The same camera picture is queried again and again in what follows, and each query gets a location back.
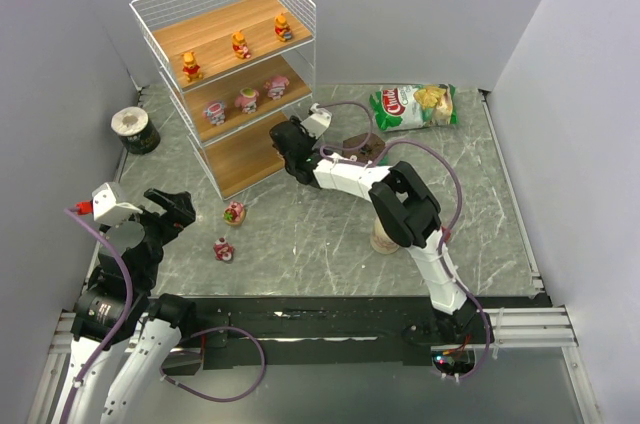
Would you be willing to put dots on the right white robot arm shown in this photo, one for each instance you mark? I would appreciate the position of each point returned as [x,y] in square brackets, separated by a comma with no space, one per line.
[408,211]

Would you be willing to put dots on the pink bear cake toy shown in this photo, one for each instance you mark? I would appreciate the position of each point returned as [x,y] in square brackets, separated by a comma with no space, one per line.
[223,250]

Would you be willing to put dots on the red flat box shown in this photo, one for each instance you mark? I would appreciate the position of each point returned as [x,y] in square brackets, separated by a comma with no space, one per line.
[446,233]

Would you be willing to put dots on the orange bear red shirt toy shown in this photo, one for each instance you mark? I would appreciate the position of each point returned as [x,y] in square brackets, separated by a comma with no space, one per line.
[240,46]

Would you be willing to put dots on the pink bear green hat toy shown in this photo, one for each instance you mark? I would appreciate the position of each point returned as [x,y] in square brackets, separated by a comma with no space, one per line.
[246,101]

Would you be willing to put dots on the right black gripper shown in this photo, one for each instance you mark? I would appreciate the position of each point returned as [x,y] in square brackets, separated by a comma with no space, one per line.
[285,139]

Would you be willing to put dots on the dark can white lid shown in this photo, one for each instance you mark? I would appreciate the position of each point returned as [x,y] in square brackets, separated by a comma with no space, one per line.
[136,131]

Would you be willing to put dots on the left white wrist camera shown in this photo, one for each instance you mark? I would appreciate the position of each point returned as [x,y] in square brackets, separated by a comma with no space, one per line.
[108,205]

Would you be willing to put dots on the green wrapped brown roll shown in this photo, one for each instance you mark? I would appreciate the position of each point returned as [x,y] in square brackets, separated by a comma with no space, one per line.
[368,152]

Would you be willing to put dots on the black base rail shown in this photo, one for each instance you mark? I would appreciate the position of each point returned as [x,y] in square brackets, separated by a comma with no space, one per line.
[331,330]

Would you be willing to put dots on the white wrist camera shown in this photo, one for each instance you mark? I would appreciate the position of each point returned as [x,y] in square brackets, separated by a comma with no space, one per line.
[108,205]
[318,121]

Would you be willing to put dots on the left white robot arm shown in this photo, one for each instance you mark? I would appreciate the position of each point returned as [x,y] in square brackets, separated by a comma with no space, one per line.
[120,334]

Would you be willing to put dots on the white wire wooden shelf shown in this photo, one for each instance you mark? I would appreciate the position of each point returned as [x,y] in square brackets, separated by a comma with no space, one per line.
[237,154]

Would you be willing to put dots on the pink blue bear toy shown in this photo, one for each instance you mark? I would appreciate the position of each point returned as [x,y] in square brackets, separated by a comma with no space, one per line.
[214,113]

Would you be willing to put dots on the small orange bear toy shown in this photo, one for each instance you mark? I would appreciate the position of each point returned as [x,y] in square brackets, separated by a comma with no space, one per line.
[282,28]

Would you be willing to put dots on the cream plastic cup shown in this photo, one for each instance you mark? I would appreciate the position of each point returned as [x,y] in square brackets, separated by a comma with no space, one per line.
[380,241]

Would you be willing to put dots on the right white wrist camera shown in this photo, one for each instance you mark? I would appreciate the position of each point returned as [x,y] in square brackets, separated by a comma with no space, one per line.
[318,121]

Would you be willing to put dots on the green chips bag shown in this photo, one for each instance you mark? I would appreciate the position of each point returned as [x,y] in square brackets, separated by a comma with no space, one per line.
[411,107]

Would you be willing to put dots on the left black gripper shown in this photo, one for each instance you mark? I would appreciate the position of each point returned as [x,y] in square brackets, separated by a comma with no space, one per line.
[163,219]

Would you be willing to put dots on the pink bear strawberry donut toy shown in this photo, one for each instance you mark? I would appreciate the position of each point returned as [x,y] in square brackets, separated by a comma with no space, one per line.
[234,214]

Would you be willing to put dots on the pink pig purple bow toy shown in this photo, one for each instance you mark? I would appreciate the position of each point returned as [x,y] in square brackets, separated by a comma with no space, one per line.
[276,86]

